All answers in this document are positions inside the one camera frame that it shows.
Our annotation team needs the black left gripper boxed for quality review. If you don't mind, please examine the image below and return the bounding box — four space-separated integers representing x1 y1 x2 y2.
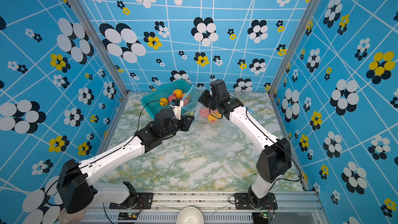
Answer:
162 114 196 140

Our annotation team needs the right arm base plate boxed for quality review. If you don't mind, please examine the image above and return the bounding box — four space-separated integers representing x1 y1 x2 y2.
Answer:
234 192 278 211

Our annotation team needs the yellow round peach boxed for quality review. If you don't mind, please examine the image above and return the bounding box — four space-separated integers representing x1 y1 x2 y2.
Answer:
159 97 169 107

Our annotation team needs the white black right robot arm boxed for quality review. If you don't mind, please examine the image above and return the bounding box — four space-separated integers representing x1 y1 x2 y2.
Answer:
198 90 292 208

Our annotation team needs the teal plastic mesh basket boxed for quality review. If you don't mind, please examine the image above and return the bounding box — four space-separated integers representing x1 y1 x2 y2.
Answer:
141 79 193 118

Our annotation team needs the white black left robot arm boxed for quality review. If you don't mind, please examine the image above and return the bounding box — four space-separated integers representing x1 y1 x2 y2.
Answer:
57 109 194 214

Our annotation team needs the yellow orange peach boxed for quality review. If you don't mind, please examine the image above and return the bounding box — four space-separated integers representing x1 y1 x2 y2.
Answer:
207 115 218 123

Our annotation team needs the pink peach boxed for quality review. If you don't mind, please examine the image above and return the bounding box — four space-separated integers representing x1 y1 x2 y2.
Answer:
200 108 210 118

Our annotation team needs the yellow red peach top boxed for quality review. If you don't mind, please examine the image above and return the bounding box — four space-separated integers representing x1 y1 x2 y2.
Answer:
173 89 183 99

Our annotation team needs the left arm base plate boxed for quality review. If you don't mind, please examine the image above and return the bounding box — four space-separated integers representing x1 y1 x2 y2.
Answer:
109 192 154 210

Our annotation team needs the white bowl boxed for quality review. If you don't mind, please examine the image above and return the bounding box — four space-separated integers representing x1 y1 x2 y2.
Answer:
176 206 204 224

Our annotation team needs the aluminium front rail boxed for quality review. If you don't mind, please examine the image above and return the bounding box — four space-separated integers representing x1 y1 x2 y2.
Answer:
79 191 329 224

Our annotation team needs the clear zip bag blue zipper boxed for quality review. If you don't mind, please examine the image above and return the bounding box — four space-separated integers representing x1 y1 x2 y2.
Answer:
181 87 223 123

